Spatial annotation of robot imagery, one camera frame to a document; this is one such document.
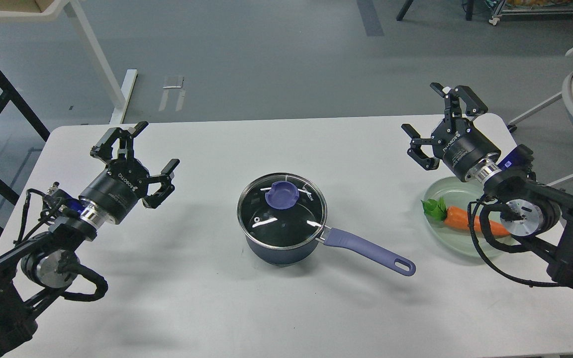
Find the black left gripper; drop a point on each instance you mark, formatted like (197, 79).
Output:
(117, 189)

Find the glass lid purple knob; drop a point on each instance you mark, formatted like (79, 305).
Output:
(281, 211)

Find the translucent green plate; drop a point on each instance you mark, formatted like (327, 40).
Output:
(456, 194)

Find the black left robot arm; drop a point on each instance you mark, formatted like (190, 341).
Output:
(43, 265)

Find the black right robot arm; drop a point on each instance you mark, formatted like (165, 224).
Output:
(516, 213)

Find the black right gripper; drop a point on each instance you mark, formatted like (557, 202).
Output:
(455, 141)

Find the wheeled metal cart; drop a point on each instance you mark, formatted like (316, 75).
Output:
(500, 8)

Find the white table frame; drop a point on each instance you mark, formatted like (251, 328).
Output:
(48, 11)

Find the dark blue saucepan purple handle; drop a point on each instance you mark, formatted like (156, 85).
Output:
(333, 237)

